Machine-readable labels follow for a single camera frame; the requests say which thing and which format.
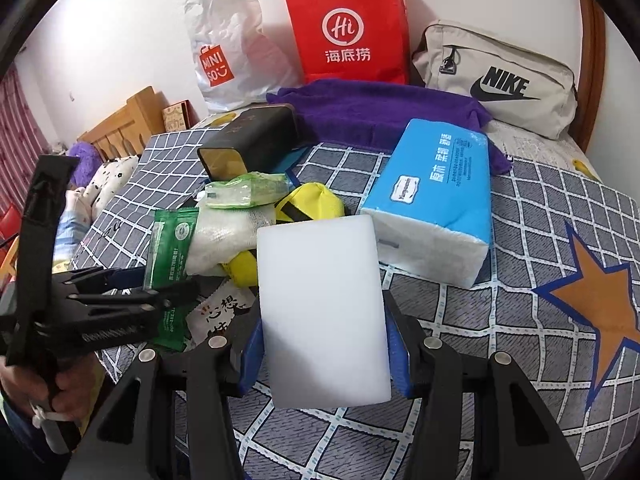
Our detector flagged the white tomato print packet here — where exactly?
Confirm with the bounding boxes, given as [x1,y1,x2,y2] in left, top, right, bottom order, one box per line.
[186,280,255,348]

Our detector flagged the green wet wipe packet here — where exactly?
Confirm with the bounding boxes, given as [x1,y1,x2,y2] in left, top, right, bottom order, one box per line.
[143,207,198,351]

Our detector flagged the white mesh net bag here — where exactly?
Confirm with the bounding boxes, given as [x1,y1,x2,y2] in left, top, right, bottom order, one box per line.
[186,204,276,276]

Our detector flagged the white sponge block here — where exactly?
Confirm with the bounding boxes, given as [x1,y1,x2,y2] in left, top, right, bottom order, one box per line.
[257,216,392,408]

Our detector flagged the green clear plastic packet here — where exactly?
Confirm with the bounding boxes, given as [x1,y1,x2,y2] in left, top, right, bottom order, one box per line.
[198,171,293,209]

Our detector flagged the yellow Adidas pouch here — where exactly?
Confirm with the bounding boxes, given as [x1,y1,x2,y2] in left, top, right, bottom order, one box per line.
[222,182,345,288]

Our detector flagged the person's left hand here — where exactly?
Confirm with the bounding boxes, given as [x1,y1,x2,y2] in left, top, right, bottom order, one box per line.
[0,351,109,424]

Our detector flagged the white spotted pillow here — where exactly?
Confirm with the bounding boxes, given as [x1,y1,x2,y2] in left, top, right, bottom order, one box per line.
[82,156,139,221]

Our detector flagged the purple plush toy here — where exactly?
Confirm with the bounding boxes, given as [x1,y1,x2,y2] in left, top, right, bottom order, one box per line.
[67,141,103,188]

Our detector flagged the wooden headboard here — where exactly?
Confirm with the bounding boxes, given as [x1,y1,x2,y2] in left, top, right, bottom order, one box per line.
[78,86,167,162]

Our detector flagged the grey checked bed sheet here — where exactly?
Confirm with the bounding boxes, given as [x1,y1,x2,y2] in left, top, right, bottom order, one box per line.
[72,129,639,479]

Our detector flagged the brown patterned box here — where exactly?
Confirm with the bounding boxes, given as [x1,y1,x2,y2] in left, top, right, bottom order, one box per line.
[162,100,193,132]

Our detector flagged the blue tissue pack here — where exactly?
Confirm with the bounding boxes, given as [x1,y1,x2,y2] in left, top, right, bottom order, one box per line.
[360,119,491,289]

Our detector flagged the black rectangular tin box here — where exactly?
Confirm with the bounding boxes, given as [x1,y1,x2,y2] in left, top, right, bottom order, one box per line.
[198,105,300,181]

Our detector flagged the white Miniso plastic bag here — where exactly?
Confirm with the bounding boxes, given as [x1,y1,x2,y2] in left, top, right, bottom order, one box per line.
[183,0,299,113]

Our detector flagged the beige Nike waist bag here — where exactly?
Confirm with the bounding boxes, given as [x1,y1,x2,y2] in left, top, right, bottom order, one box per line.
[412,21,577,140]

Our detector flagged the purple towel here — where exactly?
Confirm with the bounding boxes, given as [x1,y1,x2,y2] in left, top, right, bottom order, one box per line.
[267,79,492,153]

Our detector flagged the red paper shopping bag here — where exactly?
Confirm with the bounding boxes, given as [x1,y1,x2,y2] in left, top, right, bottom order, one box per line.
[285,0,409,84]

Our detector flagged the brown wooden door frame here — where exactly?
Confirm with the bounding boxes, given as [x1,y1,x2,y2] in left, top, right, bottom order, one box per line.
[570,0,606,152]

